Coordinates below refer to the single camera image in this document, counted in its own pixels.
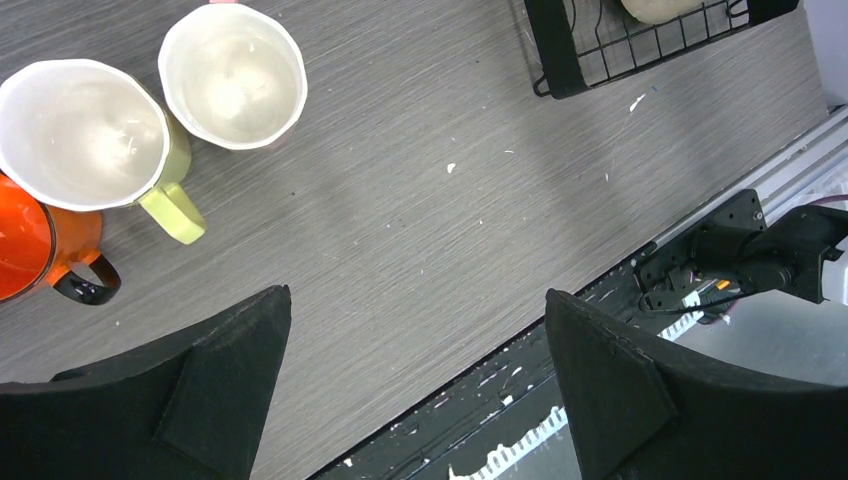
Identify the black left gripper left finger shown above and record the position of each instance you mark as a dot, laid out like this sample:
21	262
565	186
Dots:
190	405

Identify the pale yellow faceted mug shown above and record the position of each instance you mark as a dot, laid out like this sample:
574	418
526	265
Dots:
84	136

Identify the pink faceted mug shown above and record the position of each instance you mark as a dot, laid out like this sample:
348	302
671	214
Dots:
233	76

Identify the tall cream dragon mug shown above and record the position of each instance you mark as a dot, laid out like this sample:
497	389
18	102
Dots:
655	12

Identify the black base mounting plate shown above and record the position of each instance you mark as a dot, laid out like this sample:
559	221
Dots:
512	388

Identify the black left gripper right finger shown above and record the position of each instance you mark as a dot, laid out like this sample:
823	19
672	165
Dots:
641	407

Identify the orange mug black handle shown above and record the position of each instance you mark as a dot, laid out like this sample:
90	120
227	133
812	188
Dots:
46	246

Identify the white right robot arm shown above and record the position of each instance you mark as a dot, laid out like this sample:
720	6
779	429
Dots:
788	256

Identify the black wire dish rack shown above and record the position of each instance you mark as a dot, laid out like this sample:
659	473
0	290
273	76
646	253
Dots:
583	45

